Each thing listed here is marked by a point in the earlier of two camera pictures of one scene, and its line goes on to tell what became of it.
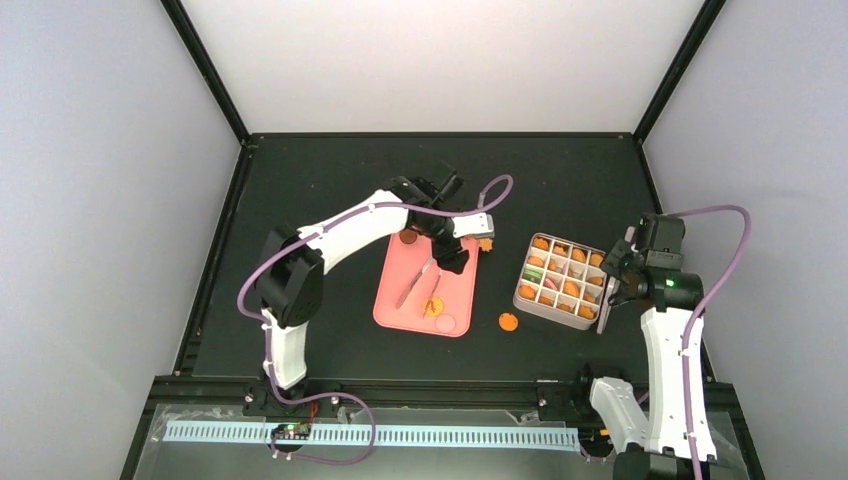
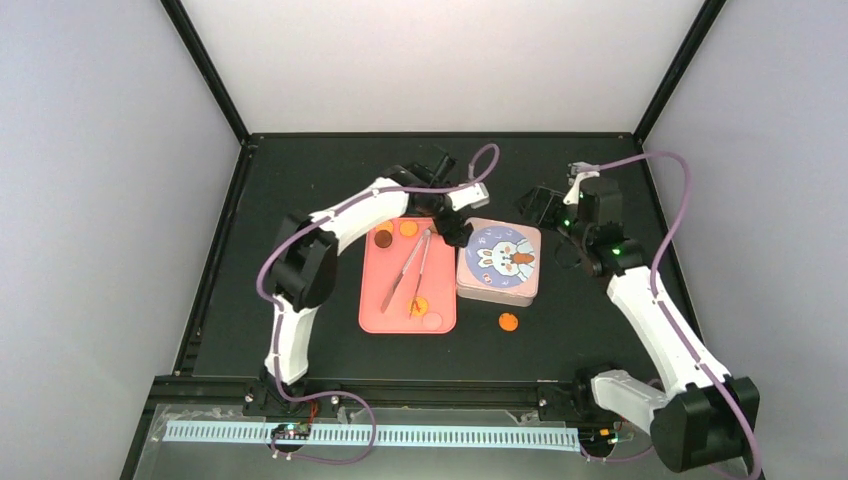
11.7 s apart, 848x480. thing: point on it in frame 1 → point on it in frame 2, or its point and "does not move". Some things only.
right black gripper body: (615, 267) → (544, 217)
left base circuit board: (296, 431) does not move
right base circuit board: (595, 438) does not move
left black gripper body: (443, 254) → (442, 225)
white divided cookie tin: (561, 282) → (515, 289)
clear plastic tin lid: (611, 286) → (500, 262)
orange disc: (508, 321) does not move
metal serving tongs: (411, 283) → (426, 240)
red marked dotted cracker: (435, 307) → (420, 307)
